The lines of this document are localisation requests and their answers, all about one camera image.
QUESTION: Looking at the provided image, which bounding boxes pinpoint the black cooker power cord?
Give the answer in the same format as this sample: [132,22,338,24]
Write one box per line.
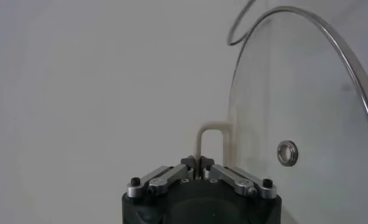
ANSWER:
[226,0,257,47]

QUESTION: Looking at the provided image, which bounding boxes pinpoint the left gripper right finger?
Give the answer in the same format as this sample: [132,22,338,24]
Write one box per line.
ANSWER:
[199,155,278,199]

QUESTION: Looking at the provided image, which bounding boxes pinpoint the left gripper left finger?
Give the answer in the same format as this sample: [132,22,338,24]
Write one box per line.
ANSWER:
[126,155,197,199]

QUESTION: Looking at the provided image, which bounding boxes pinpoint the glass pot lid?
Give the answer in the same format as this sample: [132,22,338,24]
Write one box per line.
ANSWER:
[196,5,368,224]

